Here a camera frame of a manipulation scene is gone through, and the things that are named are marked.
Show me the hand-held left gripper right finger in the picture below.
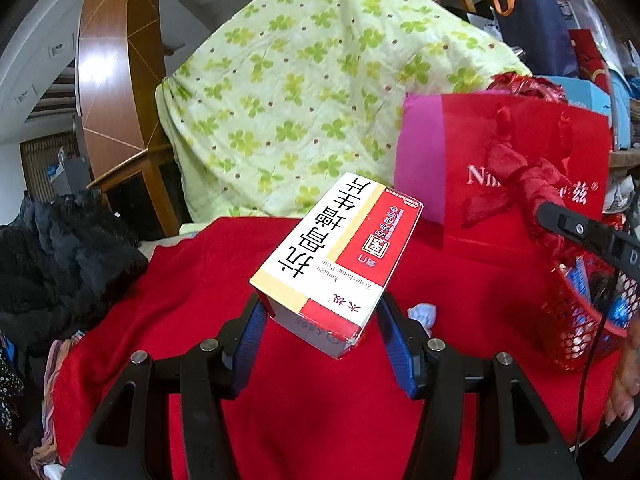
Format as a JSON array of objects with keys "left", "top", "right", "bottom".
[{"left": 375, "top": 292, "right": 583, "bottom": 480}]

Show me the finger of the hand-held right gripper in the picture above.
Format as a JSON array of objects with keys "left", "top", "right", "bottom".
[{"left": 534, "top": 201, "right": 640, "bottom": 267}]

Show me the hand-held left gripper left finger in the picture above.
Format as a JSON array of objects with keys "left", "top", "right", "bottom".
[{"left": 70, "top": 296, "right": 268, "bottom": 480}]

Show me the white tissue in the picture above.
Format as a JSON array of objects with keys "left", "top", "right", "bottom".
[{"left": 406, "top": 302, "right": 439, "bottom": 332}]

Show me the blue and white tissue packet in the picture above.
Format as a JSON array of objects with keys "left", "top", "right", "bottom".
[{"left": 565, "top": 256, "right": 596, "bottom": 308}]

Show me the blue plastic bag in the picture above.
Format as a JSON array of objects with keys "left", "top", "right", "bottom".
[{"left": 602, "top": 295, "right": 633, "bottom": 331}]

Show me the red mesh plastic basket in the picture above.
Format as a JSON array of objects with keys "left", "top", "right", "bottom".
[{"left": 542, "top": 212, "right": 636, "bottom": 373}]

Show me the white and red medicine box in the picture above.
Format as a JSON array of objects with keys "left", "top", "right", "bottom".
[{"left": 249, "top": 172, "right": 425, "bottom": 360}]

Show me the person's right hand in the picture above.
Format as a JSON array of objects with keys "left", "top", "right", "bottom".
[{"left": 604, "top": 332, "right": 640, "bottom": 428}]

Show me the red blanket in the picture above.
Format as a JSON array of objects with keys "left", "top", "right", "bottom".
[{"left": 52, "top": 216, "right": 621, "bottom": 480}]

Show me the light blue cardboard box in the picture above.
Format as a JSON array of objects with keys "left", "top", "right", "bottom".
[{"left": 542, "top": 76, "right": 613, "bottom": 113}]

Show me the red paper gift bag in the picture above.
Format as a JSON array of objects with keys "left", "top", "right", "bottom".
[{"left": 440, "top": 92, "right": 613, "bottom": 261}]

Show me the crumpled shiny red plastic bag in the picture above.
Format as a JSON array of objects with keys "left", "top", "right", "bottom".
[{"left": 487, "top": 72, "right": 568, "bottom": 106}]

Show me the black fluffy garment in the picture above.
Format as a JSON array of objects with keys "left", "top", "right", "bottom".
[{"left": 0, "top": 192, "right": 150, "bottom": 356}]

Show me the striped cloth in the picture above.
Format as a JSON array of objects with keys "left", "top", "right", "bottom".
[{"left": 32, "top": 337, "right": 76, "bottom": 471}]

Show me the floral cloth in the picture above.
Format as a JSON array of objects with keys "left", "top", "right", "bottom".
[{"left": 0, "top": 332, "right": 25, "bottom": 433}]

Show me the grey cabinet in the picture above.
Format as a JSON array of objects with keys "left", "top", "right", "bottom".
[{"left": 49, "top": 150, "right": 93, "bottom": 196}]

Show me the green clover print quilt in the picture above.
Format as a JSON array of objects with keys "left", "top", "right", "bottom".
[{"left": 155, "top": 0, "right": 533, "bottom": 236}]

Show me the black cable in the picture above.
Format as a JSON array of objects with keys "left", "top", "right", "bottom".
[{"left": 575, "top": 260, "right": 623, "bottom": 453}]

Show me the navy bag with orange handles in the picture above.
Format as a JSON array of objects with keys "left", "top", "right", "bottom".
[{"left": 492, "top": 0, "right": 581, "bottom": 78}]

